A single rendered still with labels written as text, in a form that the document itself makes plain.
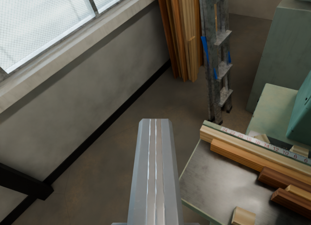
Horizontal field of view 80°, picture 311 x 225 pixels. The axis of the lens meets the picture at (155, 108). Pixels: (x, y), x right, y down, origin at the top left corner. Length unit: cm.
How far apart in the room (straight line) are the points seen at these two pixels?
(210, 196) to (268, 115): 39
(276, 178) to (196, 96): 143
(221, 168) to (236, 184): 5
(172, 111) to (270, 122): 114
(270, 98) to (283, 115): 8
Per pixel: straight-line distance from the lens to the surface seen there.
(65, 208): 172
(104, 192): 160
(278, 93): 86
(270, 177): 51
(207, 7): 106
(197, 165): 54
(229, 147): 53
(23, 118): 142
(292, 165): 53
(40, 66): 127
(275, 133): 75
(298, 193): 51
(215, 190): 53
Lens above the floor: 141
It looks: 51 degrees down
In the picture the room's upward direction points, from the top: 17 degrees counter-clockwise
